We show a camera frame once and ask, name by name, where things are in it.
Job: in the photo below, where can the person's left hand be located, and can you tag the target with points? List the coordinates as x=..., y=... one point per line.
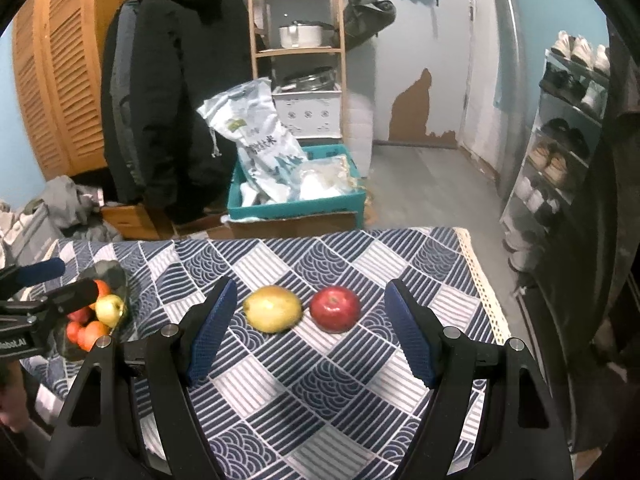
x=11, y=410

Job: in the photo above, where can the metal shoe rack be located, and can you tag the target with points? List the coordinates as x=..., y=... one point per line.
x=550, y=105

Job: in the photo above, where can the metal pan with lid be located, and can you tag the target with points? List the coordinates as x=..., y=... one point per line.
x=307, y=79

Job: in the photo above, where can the red apple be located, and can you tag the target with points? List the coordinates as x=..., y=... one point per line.
x=335, y=310

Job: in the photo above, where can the navy white patterned tablecloth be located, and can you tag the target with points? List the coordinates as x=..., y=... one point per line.
x=325, y=390

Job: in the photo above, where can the small red fruit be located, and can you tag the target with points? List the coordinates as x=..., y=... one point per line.
x=73, y=332
x=80, y=315

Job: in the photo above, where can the glass bowl of fruit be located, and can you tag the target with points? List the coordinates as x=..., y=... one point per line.
x=114, y=272

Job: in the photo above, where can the white cooking pot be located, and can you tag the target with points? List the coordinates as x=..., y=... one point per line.
x=302, y=36

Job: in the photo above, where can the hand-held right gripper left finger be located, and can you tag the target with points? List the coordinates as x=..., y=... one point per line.
x=215, y=330

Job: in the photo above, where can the clear plastic bag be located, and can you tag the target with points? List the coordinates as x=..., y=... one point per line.
x=327, y=177

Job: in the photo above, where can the yellow-green apple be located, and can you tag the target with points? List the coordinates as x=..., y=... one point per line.
x=110, y=310

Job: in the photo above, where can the wooden shelf rack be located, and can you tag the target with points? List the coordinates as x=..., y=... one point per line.
x=341, y=65

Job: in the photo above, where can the wooden louvered cabinet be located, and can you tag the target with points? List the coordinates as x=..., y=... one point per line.
x=60, y=85

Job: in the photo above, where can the brown cardboard box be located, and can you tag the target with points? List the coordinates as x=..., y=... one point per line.
x=290, y=225

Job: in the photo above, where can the white printed rice bag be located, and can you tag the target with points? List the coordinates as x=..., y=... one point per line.
x=260, y=135

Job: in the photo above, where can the white perforated basket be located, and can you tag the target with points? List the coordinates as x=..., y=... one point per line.
x=307, y=112

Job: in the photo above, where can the teal plastic crate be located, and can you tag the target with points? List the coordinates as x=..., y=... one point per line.
x=300, y=210

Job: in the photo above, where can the black hooded jacket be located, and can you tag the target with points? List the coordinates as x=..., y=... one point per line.
x=165, y=85

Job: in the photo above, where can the shoe rack with shoes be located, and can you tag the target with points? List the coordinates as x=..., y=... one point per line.
x=562, y=82

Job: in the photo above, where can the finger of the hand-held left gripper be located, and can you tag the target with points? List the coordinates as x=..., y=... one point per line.
x=70, y=296
x=37, y=271

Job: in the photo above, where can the low wooden box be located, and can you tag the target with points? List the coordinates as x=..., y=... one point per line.
x=132, y=220

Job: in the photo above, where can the grey printed bag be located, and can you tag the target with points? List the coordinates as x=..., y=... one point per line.
x=27, y=235

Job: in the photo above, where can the yellow pear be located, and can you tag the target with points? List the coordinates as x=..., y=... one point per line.
x=272, y=310

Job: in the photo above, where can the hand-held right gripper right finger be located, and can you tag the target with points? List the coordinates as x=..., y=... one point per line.
x=410, y=330

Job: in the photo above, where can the green hanging bag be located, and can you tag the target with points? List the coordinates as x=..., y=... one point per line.
x=367, y=15

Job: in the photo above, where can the orange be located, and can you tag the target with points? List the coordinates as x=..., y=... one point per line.
x=102, y=289
x=94, y=336

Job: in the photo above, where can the grey crumpled clothes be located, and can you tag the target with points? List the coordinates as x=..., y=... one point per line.
x=70, y=205

